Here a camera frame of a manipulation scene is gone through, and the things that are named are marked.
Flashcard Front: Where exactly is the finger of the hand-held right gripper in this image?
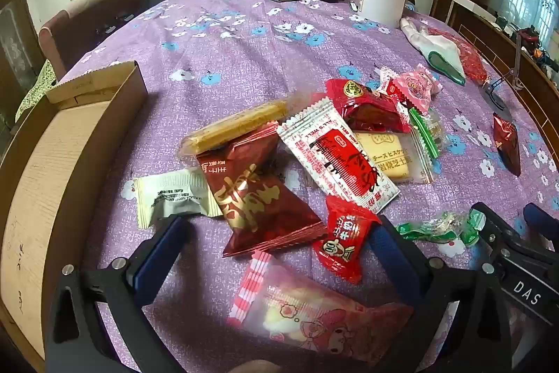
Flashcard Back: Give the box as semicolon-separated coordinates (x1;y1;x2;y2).
473;202;525;257
523;202;559;243

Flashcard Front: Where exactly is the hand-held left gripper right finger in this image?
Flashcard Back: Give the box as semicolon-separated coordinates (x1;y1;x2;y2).
368;215;513;373

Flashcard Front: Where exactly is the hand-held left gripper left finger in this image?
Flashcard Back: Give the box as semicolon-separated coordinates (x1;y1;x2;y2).
44;215;191;373

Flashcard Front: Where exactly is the small red milk candy packet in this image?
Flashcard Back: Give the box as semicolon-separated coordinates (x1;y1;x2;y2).
311;195;382;285

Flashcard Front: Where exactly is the green candy wrapper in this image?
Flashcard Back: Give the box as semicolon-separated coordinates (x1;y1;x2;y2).
394;208;486;248

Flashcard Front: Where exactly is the white green snack packet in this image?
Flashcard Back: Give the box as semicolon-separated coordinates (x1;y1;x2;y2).
133;167;224;230

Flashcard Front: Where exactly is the large pink cartoon snack packet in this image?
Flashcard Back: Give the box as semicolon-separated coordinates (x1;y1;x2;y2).
226;250;415;367

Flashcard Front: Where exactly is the dark red gold-print snack bag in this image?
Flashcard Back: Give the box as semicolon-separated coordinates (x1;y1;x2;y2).
196;127;329;259

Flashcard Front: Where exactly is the white red-print snack packet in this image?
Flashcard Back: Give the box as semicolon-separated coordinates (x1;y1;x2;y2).
276;99;401;215

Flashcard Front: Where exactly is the brown cardboard box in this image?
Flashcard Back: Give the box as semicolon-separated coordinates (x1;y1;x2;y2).
0;60;149;373

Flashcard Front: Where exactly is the dark red foil snack packet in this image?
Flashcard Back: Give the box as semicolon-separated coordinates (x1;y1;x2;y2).
493;112;523;178

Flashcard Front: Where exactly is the clear cheese biscuit packet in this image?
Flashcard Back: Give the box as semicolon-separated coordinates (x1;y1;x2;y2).
353;130;434;185

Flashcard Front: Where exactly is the green-edged clear snack packet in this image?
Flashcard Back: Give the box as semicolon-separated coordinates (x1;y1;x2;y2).
407;108;445;160

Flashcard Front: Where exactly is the red snack packet round logo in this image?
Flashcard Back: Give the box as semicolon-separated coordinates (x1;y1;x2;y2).
325;78;412;134

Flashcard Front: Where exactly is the yellow wafer bar clear wrapper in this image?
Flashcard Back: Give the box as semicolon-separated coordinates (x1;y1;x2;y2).
180;97;290;158

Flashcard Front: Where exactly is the small pink cartoon snack packet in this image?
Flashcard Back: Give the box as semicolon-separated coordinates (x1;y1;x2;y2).
388;64;443;114

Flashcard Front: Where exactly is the red mesh bag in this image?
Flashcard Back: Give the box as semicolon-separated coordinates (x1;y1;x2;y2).
427;27;487;84

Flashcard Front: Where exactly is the small white red snack packet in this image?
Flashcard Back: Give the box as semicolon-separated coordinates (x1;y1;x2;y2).
377;66;403;95

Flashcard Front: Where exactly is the white glove green cuff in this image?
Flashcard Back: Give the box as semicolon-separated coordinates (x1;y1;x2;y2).
399;17;466;86

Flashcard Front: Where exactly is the wooden sideboard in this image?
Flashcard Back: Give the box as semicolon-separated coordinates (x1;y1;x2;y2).
450;0;559;138

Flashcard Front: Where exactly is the green patterned cloth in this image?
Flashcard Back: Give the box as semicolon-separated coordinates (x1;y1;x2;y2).
15;62;58;123

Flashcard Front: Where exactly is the purple floral tablecloth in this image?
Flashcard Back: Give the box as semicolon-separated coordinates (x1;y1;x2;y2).
57;0;559;373

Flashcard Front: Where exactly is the brown upholstered chair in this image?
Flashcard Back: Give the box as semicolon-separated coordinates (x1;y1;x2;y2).
38;0;151;79

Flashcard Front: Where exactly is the wooden glass-door cabinet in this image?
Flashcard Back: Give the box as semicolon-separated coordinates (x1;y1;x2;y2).
0;0;44;131

